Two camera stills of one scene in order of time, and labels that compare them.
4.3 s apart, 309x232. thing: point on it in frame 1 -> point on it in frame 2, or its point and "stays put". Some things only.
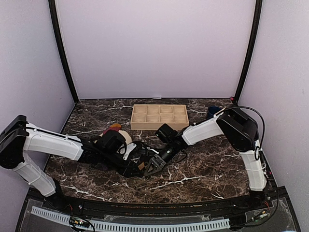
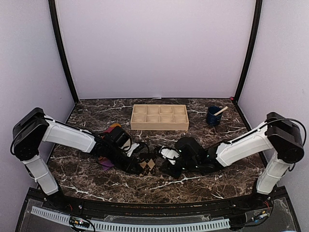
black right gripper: [155, 159] -> [175, 173]
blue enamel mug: [212, 110] stays put
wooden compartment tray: [153, 116] stays put
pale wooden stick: [222, 110] stays put
